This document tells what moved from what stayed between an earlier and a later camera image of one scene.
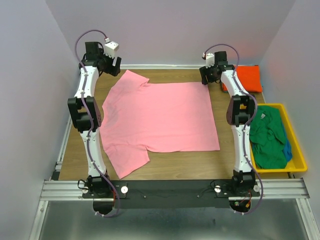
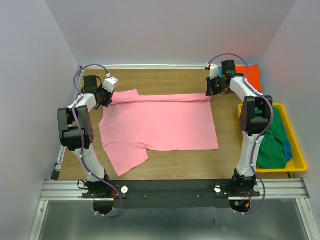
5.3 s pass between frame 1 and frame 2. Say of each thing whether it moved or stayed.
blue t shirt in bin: stayed
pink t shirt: moved
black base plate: stayed
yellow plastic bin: stayed
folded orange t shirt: stayed
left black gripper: moved
